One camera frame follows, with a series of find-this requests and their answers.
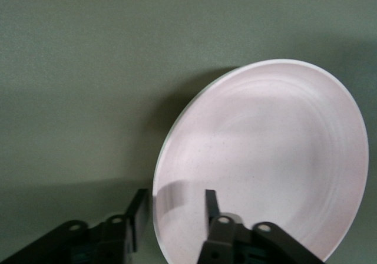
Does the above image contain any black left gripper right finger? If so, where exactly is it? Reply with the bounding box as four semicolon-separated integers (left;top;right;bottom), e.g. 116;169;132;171
197;189;322;264

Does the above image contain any brown table cover sheet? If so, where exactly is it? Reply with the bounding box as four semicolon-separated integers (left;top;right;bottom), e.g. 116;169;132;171
0;0;377;264

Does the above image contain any pink plate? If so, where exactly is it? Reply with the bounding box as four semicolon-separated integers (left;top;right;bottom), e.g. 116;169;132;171
152;58;370;262

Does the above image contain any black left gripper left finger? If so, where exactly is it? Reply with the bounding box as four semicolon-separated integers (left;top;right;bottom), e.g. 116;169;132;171
0;188;148;264

